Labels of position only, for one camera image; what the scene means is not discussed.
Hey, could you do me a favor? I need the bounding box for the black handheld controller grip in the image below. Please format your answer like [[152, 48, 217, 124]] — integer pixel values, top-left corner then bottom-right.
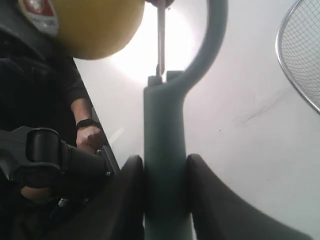
[[0, 126, 120, 188]]

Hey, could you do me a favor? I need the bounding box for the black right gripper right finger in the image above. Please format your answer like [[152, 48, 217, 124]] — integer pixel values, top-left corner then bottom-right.
[[186, 153, 311, 240]]

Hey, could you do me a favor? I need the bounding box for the yellow lemon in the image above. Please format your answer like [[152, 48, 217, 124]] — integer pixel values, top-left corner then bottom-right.
[[18, 0, 146, 61]]

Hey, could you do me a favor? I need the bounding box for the operator hand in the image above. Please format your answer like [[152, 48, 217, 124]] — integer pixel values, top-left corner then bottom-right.
[[76, 125, 105, 153]]

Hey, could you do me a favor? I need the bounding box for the teal handled peeler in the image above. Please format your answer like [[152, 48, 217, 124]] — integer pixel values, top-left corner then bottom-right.
[[143, 0, 228, 240]]

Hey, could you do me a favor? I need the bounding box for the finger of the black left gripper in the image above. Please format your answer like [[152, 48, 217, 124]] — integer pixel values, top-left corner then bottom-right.
[[0, 0, 60, 61]]

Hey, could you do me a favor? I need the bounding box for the operator forearm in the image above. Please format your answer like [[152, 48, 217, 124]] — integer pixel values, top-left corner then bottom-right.
[[70, 97, 93, 124]]

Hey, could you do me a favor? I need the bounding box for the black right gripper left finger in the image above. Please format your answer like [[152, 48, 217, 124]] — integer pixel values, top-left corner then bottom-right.
[[44, 155, 145, 240]]

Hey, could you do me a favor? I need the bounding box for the oval wire mesh basket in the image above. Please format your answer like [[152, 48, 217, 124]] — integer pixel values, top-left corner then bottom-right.
[[275, 0, 320, 113]]

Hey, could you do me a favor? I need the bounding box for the black wrist watch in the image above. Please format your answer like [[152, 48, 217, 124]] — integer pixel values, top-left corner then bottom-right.
[[76, 118, 103, 131]]

